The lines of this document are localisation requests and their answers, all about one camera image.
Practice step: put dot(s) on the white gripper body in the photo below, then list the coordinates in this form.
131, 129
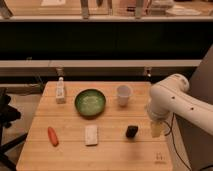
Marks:
156, 128

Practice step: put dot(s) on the black eraser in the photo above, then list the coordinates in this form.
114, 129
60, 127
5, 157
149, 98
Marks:
131, 131

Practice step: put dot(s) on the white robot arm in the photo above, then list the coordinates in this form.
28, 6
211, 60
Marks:
170, 95

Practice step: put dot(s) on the white paper cup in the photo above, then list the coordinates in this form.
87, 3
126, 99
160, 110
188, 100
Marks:
123, 94

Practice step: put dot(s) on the white sponge block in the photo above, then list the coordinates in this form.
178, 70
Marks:
91, 135

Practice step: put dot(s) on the green bowl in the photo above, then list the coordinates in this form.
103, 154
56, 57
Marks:
90, 102

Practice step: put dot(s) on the white small bottle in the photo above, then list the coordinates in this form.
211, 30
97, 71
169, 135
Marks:
60, 91

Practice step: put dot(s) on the orange carrot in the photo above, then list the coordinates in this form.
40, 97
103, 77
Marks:
52, 136

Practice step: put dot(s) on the black office chair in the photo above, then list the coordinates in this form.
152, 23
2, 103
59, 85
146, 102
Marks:
7, 115

